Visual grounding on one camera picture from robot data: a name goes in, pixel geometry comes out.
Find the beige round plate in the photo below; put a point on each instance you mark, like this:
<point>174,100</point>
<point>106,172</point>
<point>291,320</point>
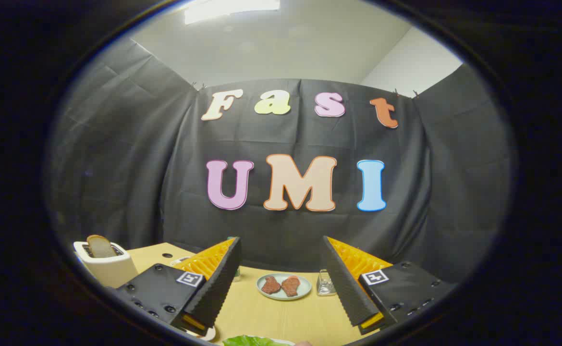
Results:
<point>208,333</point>

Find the white toaster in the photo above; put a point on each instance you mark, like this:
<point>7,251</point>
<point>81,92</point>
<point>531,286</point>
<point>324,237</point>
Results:
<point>113,271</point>

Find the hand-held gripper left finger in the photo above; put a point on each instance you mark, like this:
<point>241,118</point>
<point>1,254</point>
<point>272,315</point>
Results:
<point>223,283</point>

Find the plain bread slice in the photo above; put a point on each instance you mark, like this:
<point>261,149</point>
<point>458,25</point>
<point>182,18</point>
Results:
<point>101,246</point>

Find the black backdrop cloth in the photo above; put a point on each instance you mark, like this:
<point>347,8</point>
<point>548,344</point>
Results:
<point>132,158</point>

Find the pale green oval plate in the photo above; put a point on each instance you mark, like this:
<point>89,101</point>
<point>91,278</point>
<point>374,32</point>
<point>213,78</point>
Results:
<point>305,287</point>

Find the green lettuce leaf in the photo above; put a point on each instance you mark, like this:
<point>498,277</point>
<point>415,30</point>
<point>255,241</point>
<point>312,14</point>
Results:
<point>250,341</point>

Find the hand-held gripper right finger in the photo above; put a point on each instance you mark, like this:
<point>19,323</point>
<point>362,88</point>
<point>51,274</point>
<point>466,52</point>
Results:
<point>341,283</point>

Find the brown meat piece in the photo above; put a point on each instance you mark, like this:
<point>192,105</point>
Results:
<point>290,286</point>
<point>271,285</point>

